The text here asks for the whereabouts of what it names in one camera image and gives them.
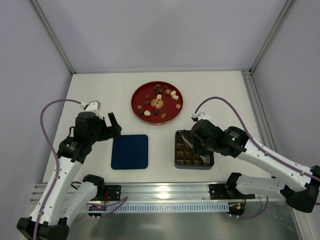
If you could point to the blue tin lid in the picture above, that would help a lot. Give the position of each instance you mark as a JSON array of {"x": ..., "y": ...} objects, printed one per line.
[{"x": 130, "y": 152}]

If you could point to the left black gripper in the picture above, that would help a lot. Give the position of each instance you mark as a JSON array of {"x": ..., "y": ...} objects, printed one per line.
[{"x": 107, "y": 130}]

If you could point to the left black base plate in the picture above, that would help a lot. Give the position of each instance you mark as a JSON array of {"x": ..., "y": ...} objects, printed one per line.
[{"x": 111, "y": 192}]

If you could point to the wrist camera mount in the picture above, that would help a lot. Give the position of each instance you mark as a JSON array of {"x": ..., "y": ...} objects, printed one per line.
[
  {"x": 200, "y": 116},
  {"x": 92, "y": 106}
]

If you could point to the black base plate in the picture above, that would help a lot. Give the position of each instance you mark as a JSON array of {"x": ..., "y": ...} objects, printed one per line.
[
  {"x": 217, "y": 191},
  {"x": 111, "y": 192}
]

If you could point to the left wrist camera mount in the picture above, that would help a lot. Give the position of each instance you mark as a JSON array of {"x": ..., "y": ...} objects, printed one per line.
[{"x": 92, "y": 106}]

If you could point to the dark brown chocolate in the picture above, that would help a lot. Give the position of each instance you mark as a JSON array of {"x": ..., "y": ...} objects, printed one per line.
[{"x": 156, "y": 111}]

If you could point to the white heart chocolate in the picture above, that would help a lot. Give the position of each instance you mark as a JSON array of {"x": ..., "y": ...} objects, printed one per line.
[{"x": 147, "y": 113}]

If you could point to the metal tweezers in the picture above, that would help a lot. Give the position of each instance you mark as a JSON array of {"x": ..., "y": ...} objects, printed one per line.
[{"x": 187, "y": 138}]

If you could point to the blue tin chocolate box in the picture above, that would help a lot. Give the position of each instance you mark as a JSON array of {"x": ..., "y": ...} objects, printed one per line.
[{"x": 184, "y": 158}]

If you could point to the slotted cable duct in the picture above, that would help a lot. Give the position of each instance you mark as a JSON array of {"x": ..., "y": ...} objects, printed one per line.
[{"x": 172, "y": 207}]

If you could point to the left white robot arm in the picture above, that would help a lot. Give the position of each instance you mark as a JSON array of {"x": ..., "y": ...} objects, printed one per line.
[{"x": 54, "y": 213}]

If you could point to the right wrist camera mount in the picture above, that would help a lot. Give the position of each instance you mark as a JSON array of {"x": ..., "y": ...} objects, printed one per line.
[{"x": 200, "y": 116}]

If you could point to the aluminium front rail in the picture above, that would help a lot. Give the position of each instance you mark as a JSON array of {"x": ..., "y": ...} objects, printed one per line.
[{"x": 169, "y": 191}]

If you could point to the white block chocolate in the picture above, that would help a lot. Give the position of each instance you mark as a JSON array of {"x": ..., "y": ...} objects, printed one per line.
[{"x": 175, "y": 97}]

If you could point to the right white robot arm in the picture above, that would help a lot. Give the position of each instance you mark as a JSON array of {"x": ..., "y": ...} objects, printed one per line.
[{"x": 297, "y": 185}]

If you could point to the right aluminium frame rail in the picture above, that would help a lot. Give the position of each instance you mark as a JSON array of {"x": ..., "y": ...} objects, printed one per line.
[{"x": 260, "y": 116}]

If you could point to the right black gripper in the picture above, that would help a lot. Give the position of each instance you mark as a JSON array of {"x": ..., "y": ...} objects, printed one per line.
[{"x": 198, "y": 144}]

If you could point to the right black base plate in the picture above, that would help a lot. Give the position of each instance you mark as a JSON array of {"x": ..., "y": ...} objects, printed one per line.
[{"x": 217, "y": 191}]

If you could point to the red round plate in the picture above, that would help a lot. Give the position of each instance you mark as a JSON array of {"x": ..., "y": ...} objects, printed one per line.
[{"x": 167, "y": 105}]

